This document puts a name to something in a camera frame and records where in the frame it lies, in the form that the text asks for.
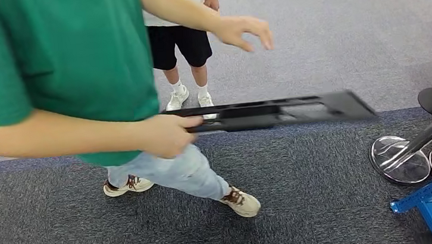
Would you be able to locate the person's left hand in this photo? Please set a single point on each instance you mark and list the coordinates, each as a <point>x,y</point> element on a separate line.
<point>211,2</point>
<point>236,28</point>

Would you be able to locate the person's right hand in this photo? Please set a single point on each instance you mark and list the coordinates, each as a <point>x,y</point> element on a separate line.
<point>162,138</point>

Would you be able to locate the black plastic plate frame part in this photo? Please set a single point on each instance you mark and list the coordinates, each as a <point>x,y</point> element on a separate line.
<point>317,107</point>

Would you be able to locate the person's right forearm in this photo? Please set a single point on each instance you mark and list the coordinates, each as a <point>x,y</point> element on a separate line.
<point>62,132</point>

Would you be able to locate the person's left forearm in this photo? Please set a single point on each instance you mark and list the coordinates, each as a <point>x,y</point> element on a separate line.
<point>177,8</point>

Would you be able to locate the person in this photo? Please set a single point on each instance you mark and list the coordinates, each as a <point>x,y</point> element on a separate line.
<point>74,51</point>
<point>181,45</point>

